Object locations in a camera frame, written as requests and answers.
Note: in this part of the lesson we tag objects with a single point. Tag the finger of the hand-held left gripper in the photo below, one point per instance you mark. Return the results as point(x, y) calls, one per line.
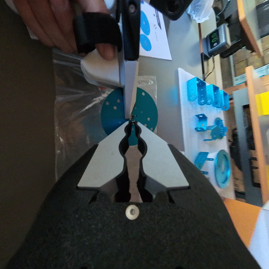
point(131, 84)

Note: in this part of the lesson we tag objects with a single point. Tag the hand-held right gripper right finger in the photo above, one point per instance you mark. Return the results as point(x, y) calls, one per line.
point(164, 168)

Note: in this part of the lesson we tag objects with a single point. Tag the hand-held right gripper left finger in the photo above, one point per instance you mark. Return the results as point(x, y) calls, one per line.
point(100, 168)

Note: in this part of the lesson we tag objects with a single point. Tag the teal round metal plate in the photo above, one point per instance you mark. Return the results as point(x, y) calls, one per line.
point(145, 109)

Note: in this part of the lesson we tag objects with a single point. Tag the person's left hand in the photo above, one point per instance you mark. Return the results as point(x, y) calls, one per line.
point(52, 21)

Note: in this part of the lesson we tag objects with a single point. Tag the white printed instruction sheet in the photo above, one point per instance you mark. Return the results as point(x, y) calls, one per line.
point(157, 42)

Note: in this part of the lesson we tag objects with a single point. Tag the white foam sheet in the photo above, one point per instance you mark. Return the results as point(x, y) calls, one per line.
point(189, 126)

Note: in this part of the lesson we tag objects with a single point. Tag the large clear plastic bag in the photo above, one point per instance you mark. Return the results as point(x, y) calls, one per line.
point(73, 105)

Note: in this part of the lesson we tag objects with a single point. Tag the brown wooden stick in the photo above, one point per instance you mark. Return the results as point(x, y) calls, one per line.
point(201, 42)

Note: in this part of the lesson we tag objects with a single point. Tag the cluster of blue brackets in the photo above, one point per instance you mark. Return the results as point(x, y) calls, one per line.
point(201, 92)

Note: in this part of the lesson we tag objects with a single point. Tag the white plastic bag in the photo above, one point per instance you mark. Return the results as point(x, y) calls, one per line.
point(199, 10)

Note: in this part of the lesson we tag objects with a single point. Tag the person's beige jacket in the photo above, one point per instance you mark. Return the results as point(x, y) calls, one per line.
point(21, 147)

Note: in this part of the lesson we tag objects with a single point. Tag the black device green display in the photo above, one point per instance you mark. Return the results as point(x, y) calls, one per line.
point(216, 40)

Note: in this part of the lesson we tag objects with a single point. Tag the yellow box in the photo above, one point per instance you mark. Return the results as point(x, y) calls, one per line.
point(262, 103)

